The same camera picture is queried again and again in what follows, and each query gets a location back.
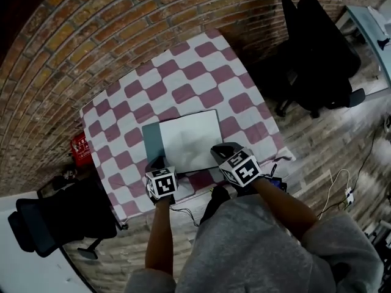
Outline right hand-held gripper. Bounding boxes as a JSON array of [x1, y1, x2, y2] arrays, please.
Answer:
[[210, 142, 263, 195]]

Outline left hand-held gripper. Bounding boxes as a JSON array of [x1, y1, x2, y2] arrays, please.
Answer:
[[144, 156, 179, 206]]

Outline person's right forearm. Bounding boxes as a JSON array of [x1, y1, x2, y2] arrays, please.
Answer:
[[252, 177, 319, 242]]

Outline person's left forearm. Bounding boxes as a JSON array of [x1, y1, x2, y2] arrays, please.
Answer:
[[144, 197, 175, 276]]

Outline person's black shoe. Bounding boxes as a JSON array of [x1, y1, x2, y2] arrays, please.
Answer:
[[199, 186, 232, 225]]

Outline grey sweatshirt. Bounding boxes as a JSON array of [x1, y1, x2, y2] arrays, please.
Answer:
[[123, 194, 385, 293]]

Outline pink checkered tablecloth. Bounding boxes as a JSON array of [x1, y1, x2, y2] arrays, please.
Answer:
[[79, 28, 296, 225]]

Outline red fire extinguisher box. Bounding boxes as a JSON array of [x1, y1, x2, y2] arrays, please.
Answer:
[[70, 132, 93, 167]]

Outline black mesh office chair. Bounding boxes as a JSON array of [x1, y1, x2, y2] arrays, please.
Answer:
[[7, 175, 128, 261]]

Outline white desk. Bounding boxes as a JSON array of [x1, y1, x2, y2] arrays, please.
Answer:
[[0, 190, 95, 293]]

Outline light blue desk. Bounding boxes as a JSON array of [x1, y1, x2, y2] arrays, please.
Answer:
[[335, 5, 391, 96]]

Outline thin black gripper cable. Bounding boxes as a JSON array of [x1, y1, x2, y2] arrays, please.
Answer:
[[168, 204, 200, 227]]

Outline white cable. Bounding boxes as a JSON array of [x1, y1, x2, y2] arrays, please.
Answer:
[[317, 168, 352, 216]]

